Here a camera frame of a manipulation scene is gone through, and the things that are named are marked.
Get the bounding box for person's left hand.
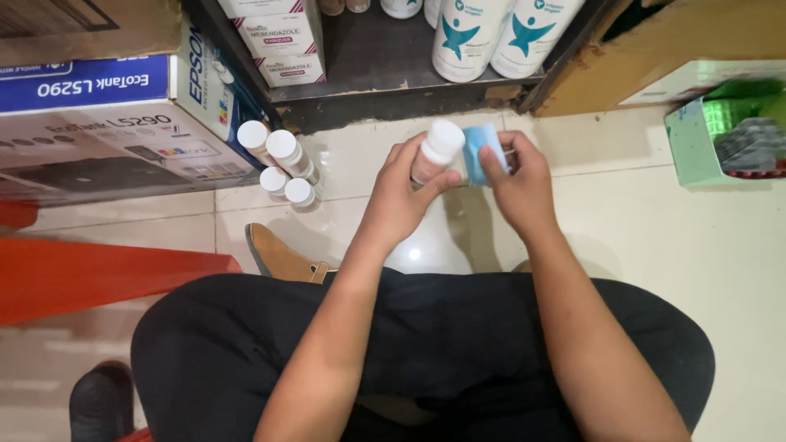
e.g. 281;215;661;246
358;131;463;253

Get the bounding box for person's right hand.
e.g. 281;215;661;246
478;130;558;244

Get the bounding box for blue label strip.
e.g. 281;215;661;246
461;122;511;188

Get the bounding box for white-capped clear medicine bottle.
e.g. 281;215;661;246
284;177;321;213
259;166;291;201
265;129;321;185
237;120;275;167
410;118;466;186

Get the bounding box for tan suede shoe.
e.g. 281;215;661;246
244;222;340;284

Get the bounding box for dark wooden shelf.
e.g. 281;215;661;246
181;0;616;134

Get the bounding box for large white bottle teal figure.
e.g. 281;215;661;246
490;0;588;80
380;0;424;20
431;0;517;84

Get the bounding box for large open cardboard box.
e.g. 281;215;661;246
532;0;786;119

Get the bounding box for person's black trousers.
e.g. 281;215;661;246
130;266;717;442

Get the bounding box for white medicine carton maroon stripes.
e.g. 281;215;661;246
217;0;306;20
231;9;324;60
253;52;327;88

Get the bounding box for pale green carton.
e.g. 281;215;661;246
664;79;786;189

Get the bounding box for silver blister packs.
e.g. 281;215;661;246
714;115;786;180

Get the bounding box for blue and white printer box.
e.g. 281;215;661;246
0;18;272;207

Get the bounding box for red plastic stool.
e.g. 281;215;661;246
0;199;244;327

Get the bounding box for brown cardboard box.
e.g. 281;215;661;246
0;0;183;68

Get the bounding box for black shoe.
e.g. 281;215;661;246
69;360;135;442

